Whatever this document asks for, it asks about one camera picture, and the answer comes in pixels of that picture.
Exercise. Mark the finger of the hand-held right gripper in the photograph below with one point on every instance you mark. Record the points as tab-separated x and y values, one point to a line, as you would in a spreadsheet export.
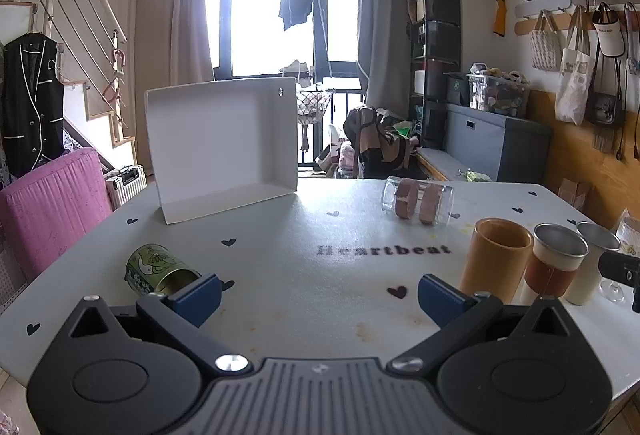
619	271

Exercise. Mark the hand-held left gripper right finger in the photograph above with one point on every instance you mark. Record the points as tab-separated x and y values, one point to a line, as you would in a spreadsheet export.
441	301

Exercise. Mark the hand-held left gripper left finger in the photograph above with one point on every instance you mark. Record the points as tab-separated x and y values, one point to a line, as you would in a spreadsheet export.
199	299

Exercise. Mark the green printed tin cup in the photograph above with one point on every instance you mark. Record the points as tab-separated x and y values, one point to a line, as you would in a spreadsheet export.
159	271

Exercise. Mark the small brown shoulder bag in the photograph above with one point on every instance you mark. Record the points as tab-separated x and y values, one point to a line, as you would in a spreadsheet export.
604	107

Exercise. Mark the cream metal cup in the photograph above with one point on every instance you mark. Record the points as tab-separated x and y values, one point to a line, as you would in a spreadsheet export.
587	277

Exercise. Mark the orange plastic cup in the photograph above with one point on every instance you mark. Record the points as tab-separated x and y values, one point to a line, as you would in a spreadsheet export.
492	262

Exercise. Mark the metal cup brown sleeve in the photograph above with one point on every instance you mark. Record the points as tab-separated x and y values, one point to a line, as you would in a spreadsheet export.
552	267

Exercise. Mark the clear glass cup brown bands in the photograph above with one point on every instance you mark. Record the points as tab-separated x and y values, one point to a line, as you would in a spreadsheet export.
419	200

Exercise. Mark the clear stemmed glass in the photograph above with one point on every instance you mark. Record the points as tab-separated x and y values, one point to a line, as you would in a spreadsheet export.
614	291

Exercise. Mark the white suitcase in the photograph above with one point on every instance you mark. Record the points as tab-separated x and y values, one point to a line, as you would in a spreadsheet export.
125	185

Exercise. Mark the white cardboard box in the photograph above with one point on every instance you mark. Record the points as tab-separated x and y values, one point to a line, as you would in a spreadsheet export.
220	150

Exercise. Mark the grey storage bench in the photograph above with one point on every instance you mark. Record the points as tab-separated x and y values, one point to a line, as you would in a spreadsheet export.
500	145

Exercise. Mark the pink chair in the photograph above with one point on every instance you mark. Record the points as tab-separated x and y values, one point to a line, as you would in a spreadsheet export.
50	210

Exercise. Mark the brown clothes pile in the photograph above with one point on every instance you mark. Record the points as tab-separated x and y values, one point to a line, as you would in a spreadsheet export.
377	135

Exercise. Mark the white printed tote bag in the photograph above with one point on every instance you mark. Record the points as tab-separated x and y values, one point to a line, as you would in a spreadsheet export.
575	80

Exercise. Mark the clear plastic storage bin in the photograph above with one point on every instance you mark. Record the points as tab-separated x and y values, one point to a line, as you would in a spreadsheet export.
497	96

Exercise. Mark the hanging net basket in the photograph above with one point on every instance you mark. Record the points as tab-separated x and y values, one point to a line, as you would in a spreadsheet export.
314	105

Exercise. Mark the white visor cap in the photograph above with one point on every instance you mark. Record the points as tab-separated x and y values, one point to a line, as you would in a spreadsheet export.
611	37

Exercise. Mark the beige woven tote bag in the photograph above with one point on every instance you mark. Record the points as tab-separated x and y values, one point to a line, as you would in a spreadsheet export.
545	47

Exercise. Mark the wooden staircase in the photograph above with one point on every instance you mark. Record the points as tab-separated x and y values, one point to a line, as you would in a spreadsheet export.
95	80

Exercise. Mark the black storage shelf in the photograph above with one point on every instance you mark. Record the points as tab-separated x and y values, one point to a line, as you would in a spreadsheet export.
434	45

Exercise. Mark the black jacket white trim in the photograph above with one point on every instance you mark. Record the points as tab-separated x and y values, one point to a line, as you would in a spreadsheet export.
30	105

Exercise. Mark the beige curtain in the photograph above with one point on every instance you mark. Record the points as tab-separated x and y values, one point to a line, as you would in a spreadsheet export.
170	30

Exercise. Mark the grey curtain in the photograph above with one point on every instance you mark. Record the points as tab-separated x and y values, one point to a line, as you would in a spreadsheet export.
374	25

